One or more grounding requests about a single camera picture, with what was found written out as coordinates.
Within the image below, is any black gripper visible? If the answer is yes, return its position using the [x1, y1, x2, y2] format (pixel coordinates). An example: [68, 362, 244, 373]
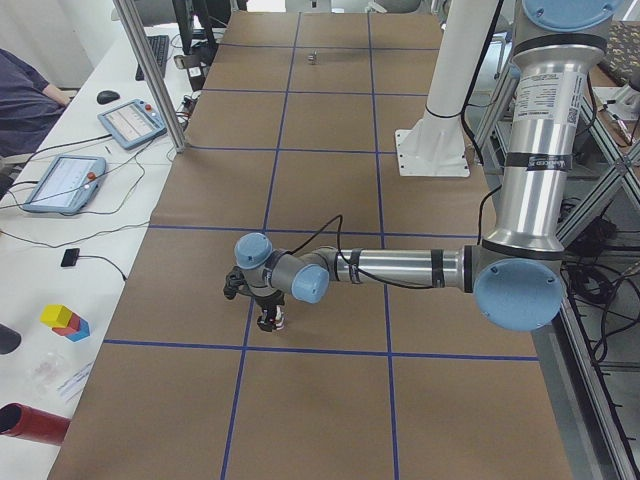
[255, 293, 285, 324]

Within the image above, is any white PPR pipe fitting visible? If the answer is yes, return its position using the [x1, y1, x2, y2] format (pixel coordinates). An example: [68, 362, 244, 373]
[273, 312, 285, 331]

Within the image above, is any chrome angle valve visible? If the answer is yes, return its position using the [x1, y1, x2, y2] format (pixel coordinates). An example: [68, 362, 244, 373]
[307, 50, 319, 65]

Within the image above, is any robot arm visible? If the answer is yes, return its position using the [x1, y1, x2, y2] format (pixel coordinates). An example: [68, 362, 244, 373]
[223, 1, 618, 331]

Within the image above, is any blue wooden block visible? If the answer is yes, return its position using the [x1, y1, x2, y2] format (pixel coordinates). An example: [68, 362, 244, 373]
[66, 319, 90, 342]

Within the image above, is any brown paper table mat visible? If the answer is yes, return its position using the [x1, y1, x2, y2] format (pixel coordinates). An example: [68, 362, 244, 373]
[51, 13, 572, 479]

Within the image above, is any red wooden block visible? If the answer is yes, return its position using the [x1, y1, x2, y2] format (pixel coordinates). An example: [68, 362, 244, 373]
[52, 313, 81, 337]

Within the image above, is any small black puck device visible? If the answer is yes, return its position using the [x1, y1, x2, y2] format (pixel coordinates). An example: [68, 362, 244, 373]
[60, 248, 80, 268]

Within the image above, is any yellow wooden block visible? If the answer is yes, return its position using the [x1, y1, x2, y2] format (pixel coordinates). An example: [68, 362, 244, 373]
[40, 304, 73, 328]

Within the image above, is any far teach pendant tablet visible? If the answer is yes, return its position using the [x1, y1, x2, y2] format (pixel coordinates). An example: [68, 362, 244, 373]
[97, 99, 167, 150]

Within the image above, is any teach pendant tablet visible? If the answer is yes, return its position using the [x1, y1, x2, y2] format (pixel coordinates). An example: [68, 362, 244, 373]
[97, 99, 167, 150]
[22, 154, 107, 214]

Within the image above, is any near teach pendant tablet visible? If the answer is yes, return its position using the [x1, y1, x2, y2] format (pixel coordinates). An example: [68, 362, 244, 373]
[22, 154, 107, 214]

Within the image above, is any black cylinder object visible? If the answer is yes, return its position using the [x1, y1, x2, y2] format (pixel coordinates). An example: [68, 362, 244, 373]
[0, 324, 22, 355]

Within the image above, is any red cylinder tube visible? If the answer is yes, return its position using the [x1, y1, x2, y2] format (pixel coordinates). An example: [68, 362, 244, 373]
[1, 403, 71, 446]

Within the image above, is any black computer mouse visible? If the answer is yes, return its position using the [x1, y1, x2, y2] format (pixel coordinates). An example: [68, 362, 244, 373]
[96, 90, 120, 105]

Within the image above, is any black keyboard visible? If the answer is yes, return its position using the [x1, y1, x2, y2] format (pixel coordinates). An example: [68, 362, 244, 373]
[147, 35, 170, 78]

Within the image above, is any seated person in blue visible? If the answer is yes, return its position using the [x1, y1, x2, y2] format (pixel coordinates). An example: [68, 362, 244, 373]
[1, 49, 71, 157]

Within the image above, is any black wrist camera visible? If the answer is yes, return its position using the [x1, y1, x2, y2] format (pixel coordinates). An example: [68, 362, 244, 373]
[223, 266, 251, 300]

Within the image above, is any aluminium frame post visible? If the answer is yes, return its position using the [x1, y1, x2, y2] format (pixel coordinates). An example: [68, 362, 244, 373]
[113, 0, 186, 153]

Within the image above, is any white camera pole with base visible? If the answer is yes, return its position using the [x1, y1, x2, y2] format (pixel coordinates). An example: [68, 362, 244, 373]
[395, 0, 501, 178]

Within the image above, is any aluminium frame rack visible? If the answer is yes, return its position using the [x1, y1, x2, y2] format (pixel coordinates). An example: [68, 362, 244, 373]
[476, 52, 639, 479]

